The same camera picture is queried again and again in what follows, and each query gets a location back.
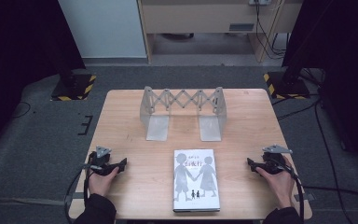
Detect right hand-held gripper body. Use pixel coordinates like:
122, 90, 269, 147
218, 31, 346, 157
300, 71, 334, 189
258, 144, 294, 175

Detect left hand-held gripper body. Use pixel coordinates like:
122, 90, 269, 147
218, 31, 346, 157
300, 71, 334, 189
87, 145, 117, 177

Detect expandable metal book rack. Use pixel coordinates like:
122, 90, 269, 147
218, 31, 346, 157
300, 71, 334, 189
139, 86, 227, 143

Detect white hardcover book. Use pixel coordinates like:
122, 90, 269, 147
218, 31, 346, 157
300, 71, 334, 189
172, 148, 221, 214

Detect person's left hand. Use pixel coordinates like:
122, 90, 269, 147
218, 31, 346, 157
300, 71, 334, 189
88, 166, 121, 198

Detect person's right hand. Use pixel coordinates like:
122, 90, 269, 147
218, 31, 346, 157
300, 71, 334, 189
262, 154, 296, 210

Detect grey tape strip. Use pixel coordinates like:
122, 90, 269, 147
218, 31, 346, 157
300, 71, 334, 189
293, 192, 317, 203

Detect black stand striped base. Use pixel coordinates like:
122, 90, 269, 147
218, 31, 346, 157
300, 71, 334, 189
49, 69, 98, 102
262, 66, 311, 101

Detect black curtain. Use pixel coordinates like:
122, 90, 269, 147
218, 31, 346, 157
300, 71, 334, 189
282, 0, 358, 180
0, 0, 87, 158

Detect white cabinet panel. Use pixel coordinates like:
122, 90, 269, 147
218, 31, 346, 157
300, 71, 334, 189
57, 0, 148, 60

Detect light wooden desk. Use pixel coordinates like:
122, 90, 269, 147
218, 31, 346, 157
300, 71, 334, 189
137, 0, 304, 65

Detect white power strip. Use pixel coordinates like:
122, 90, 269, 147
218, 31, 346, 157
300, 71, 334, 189
248, 0, 272, 7

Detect left hand-held gripper cable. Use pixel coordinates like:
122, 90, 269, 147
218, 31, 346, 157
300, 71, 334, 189
63, 161, 102, 224

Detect hand-held gripper cable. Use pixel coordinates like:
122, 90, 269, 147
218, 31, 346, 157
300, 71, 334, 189
63, 161, 102, 224
271, 158, 306, 224

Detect right hand-held gripper cable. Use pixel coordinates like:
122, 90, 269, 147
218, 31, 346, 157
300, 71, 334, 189
271, 158, 306, 224

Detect thin black floor cable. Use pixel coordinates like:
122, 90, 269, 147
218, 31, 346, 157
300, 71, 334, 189
11, 101, 33, 119

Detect hanging black cables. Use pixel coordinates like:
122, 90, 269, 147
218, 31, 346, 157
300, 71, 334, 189
254, 2, 290, 61

